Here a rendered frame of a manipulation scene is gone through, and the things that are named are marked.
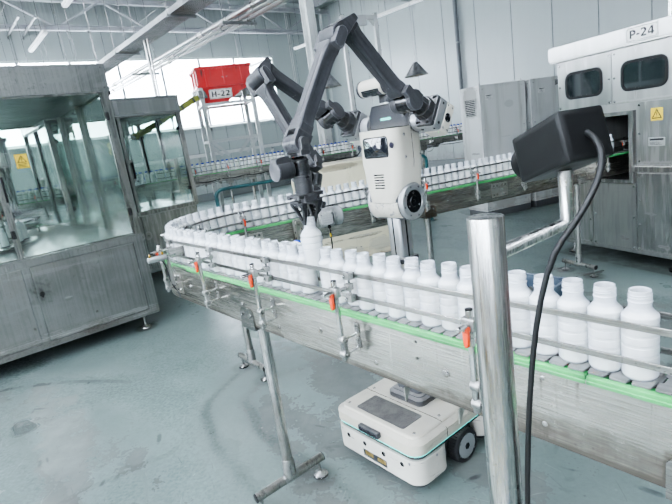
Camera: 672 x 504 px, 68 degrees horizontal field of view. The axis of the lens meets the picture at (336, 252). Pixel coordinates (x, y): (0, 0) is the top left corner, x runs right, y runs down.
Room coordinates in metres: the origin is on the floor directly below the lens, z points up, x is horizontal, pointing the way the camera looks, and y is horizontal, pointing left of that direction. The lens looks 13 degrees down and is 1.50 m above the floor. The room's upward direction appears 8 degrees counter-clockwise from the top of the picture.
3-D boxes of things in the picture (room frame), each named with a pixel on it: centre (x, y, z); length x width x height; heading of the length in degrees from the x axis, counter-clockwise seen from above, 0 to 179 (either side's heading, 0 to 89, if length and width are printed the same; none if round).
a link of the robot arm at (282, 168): (1.54, 0.10, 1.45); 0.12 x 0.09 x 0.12; 129
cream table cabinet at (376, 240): (6.18, -0.18, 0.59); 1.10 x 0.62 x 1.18; 110
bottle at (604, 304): (0.86, -0.48, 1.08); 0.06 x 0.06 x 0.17
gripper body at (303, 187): (1.57, 0.07, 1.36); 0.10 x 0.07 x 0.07; 128
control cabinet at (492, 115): (7.48, -2.57, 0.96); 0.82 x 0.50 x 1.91; 110
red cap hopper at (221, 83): (8.56, 1.44, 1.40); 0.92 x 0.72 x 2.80; 110
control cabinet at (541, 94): (7.79, -3.42, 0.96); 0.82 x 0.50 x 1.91; 110
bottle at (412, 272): (1.24, -0.19, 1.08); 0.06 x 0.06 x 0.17
